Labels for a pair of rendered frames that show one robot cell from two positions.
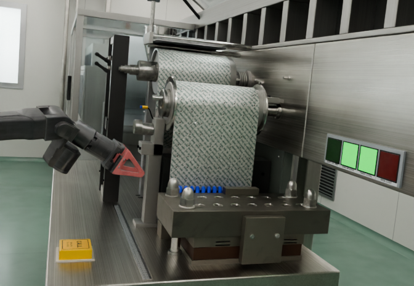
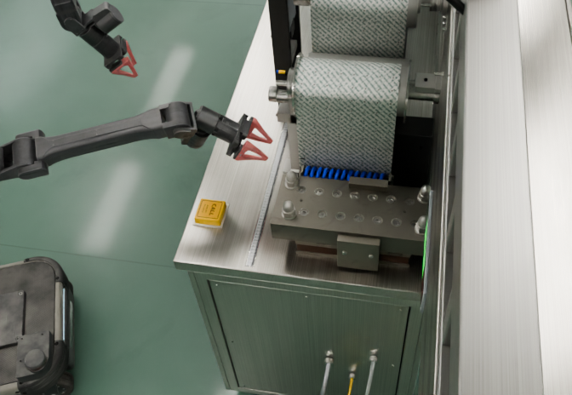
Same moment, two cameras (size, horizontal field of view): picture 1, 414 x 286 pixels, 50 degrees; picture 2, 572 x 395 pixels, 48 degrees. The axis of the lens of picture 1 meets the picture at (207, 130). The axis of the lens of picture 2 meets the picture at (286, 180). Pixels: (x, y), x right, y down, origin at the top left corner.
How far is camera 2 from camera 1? 1.10 m
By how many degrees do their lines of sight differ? 52
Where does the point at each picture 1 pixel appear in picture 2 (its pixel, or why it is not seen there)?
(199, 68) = (363, 4)
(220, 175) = (353, 159)
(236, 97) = (368, 94)
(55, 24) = not seen: outside the picture
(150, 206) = (295, 159)
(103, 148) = (225, 137)
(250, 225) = (341, 245)
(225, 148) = (357, 140)
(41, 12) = not seen: outside the picture
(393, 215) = not seen: outside the picture
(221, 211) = (316, 229)
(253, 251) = (347, 260)
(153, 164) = (293, 128)
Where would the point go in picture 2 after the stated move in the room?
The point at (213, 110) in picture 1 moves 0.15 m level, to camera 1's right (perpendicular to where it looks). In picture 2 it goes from (339, 107) to (399, 127)
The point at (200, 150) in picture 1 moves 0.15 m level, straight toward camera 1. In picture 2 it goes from (328, 139) to (299, 180)
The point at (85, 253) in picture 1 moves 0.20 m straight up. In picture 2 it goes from (214, 221) to (202, 172)
